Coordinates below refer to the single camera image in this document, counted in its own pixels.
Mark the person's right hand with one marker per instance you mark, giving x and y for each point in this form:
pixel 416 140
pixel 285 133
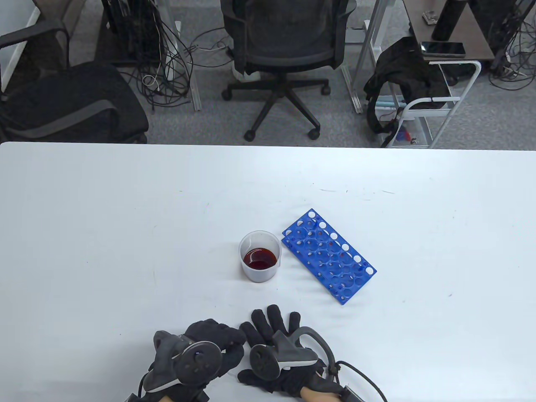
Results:
pixel 272 322

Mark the person's left hand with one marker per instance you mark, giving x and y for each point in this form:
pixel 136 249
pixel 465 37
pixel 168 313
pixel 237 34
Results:
pixel 217 333

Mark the dark red liquid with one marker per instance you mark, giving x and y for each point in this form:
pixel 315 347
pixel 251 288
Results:
pixel 259 258

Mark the person's right forearm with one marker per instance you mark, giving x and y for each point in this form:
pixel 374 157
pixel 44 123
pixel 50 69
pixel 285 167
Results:
pixel 318 395

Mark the grey left hand controller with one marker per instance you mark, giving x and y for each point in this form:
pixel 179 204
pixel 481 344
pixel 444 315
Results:
pixel 197 360

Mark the grey hand controller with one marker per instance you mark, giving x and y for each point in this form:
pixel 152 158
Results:
pixel 197 360
pixel 266 362

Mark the grey right hand controller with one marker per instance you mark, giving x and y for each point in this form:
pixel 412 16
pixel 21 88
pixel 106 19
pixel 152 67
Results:
pixel 266 362

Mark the translucent plastic beaker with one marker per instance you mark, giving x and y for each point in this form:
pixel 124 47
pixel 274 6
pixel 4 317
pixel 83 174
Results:
pixel 259 274

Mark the blue test tube rack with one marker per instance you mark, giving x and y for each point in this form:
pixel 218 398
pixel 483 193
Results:
pixel 335 268

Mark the blue and red item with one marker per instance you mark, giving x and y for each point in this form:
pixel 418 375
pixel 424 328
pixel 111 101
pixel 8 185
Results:
pixel 403 135

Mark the white desk leg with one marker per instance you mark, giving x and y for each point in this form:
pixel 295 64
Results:
pixel 196 98

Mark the black padded office chair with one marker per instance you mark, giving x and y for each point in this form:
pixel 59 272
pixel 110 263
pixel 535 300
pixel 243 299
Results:
pixel 63 104

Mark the black mesh office chair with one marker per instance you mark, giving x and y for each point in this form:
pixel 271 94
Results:
pixel 289 42

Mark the black bag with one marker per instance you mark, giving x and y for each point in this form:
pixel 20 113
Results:
pixel 402 71

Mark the black computer tower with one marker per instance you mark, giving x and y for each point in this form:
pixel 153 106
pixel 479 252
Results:
pixel 125 29

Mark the white metal cart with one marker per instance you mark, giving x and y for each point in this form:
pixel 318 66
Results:
pixel 456 63

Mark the black smartphone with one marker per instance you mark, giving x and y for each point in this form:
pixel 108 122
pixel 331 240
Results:
pixel 444 49

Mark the small grey device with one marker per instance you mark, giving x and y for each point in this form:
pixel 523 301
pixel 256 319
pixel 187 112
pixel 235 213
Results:
pixel 430 16

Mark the dark brown side table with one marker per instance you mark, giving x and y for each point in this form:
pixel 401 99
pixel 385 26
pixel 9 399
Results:
pixel 473 37

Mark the black bottle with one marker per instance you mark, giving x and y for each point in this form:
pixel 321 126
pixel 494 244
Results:
pixel 448 19

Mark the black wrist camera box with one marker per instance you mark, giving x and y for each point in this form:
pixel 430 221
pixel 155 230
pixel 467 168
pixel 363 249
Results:
pixel 351 395

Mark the white metal desk frame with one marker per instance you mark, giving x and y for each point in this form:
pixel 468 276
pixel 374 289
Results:
pixel 354 94

